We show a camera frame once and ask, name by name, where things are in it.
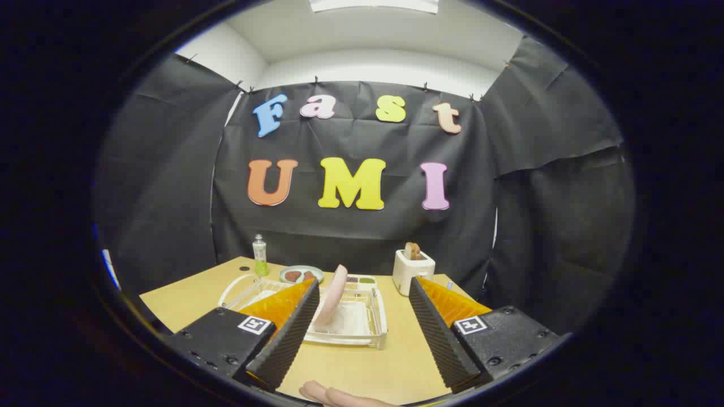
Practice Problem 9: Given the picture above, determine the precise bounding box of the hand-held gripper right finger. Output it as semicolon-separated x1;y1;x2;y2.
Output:
408;276;561;395

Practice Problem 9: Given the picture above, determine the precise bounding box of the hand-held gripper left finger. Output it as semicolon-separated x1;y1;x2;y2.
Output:
167;278;321;392

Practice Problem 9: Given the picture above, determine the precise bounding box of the pink plate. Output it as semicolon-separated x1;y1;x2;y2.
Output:
312;264;349;327

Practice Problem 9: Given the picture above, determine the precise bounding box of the white wire dish rack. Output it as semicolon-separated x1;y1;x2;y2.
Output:
218;274;389;350

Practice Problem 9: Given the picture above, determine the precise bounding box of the pale green plate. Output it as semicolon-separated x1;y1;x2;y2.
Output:
279;265;325;284

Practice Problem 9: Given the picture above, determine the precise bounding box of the white toaster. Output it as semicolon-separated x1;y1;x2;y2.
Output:
392;249;436;297

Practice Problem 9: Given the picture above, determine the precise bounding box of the green squeeze bottle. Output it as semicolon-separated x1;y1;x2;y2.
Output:
252;234;269;278

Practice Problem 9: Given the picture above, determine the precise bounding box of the black backdrop cloth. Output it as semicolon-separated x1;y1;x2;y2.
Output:
93;35;637;334

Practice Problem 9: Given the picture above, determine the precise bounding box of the ceiling light panel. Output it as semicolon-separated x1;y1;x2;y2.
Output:
308;0;440;14

